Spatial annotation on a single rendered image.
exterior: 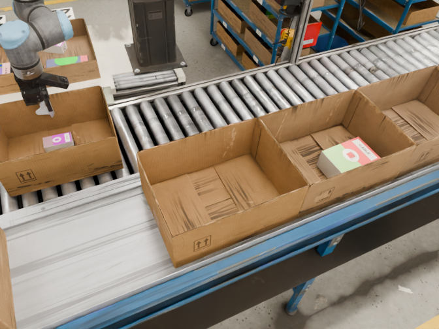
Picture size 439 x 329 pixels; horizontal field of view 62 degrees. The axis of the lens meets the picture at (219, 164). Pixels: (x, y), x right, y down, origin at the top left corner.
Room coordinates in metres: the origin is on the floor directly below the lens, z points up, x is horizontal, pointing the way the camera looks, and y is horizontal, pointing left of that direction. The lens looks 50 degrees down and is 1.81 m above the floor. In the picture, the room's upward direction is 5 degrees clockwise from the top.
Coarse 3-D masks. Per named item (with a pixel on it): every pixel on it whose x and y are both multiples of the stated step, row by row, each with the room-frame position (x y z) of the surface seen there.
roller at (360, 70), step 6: (342, 54) 1.75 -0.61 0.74; (348, 54) 1.74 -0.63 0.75; (348, 60) 1.70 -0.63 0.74; (354, 60) 1.69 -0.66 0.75; (354, 66) 1.65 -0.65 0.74; (360, 66) 1.64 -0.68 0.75; (360, 72) 1.60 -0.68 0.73; (366, 72) 1.59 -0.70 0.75; (366, 78) 1.56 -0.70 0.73; (372, 78) 1.54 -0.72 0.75
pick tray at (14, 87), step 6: (0, 48) 1.52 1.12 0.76; (0, 54) 1.47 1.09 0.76; (0, 60) 1.42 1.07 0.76; (6, 60) 1.43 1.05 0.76; (12, 72) 1.22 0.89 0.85; (0, 78) 1.20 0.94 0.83; (6, 78) 1.21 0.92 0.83; (12, 78) 1.22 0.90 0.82; (0, 84) 1.19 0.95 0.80; (6, 84) 1.20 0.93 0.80; (12, 84) 1.21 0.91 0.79; (0, 90) 1.19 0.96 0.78; (6, 90) 1.20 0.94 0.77; (12, 90) 1.21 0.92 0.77; (18, 90) 1.22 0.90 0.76
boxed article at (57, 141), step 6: (48, 138) 0.91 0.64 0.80; (54, 138) 0.92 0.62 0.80; (60, 138) 0.92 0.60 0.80; (66, 138) 0.92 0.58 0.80; (72, 138) 0.93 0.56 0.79; (48, 144) 0.88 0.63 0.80; (54, 144) 0.89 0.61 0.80; (60, 144) 0.89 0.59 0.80; (66, 144) 0.90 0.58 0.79; (72, 144) 0.91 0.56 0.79; (48, 150) 0.87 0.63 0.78
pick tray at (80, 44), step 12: (72, 24) 1.68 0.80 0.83; (84, 24) 1.67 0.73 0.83; (84, 36) 1.69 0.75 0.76; (72, 48) 1.57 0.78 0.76; (84, 48) 1.58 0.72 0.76; (96, 60) 1.37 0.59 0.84; (48, 72) 1.27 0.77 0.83; (60, 72) 1.29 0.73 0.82; (72, 72) 1.31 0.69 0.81; (84, 72) 1.34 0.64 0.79; (96, 72) 1.36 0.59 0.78
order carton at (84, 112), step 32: (64, 96) 1.04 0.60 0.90; (96, 96) 1.09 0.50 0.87; (0, 128) 0.92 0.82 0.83; (32, 128) 0.98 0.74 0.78; (64, 128) 1.02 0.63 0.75; (96, 128) 1.03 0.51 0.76; (0, 160) 0.77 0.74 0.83; (32, 160) 0.73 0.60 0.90; (64, 160) 0.76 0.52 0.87; (96, 160) 0.81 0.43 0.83
